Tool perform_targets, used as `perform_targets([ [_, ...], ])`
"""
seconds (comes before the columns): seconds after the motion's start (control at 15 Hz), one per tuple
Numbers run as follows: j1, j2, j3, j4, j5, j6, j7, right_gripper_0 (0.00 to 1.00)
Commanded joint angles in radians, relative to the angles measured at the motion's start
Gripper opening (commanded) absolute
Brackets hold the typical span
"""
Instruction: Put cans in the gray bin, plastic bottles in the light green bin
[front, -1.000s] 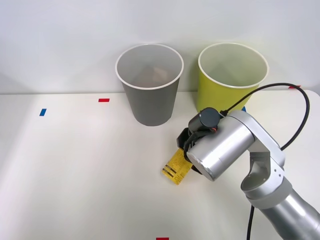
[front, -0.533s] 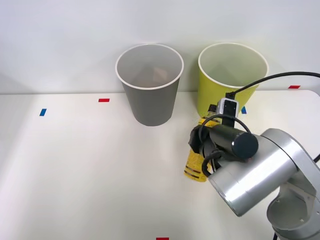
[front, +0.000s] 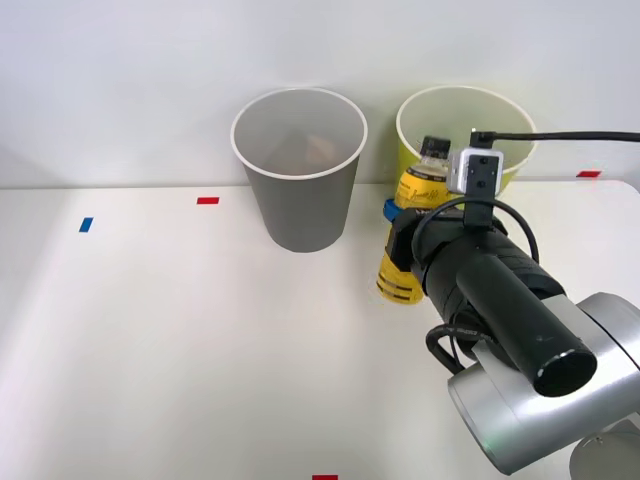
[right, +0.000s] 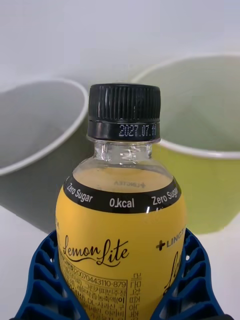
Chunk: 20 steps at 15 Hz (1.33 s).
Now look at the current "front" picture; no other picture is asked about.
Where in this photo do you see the pale grey wrist camera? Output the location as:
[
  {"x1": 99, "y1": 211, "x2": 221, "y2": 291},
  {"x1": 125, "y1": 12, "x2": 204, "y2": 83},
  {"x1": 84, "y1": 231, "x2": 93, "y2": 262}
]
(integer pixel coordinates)
[{"x1": 446, "y1": 146, "x2": 504, "y2": 197}]

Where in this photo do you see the yellow-green plastic waste bin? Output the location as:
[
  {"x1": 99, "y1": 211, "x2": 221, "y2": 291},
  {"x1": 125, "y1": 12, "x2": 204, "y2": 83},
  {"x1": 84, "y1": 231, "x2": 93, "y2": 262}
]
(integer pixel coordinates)
[{"x1": 395, "y1": 84, "x2": 539, "y2": 200}]

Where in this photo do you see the black camera cable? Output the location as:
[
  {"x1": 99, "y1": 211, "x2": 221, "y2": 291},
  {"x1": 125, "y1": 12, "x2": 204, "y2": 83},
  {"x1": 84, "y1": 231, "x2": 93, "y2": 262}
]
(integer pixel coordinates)
[{"x1": 412, "y1": 127, "x2": 640, "y2": 266}]

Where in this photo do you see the yellow plastic bottle black cap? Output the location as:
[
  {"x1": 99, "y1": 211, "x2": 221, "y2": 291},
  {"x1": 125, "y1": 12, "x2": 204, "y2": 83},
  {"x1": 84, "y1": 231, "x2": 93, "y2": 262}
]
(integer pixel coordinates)
[{"x1": 375, "y1": 134, "x2": 454, "y2": 307}]

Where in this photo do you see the grey plastic waste bin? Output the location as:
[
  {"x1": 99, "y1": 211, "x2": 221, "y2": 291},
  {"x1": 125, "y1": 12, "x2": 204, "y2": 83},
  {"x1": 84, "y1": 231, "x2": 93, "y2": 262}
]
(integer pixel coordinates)
[{"x1": 229, "y1": 87, "x2": 370, "y2": 254}]

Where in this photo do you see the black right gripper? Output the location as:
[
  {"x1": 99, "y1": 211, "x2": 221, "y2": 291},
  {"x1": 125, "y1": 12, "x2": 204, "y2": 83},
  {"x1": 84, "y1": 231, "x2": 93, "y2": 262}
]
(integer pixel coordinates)
[{"x1": 383, "y1": 198, "x2": 509, "y2": 275}]

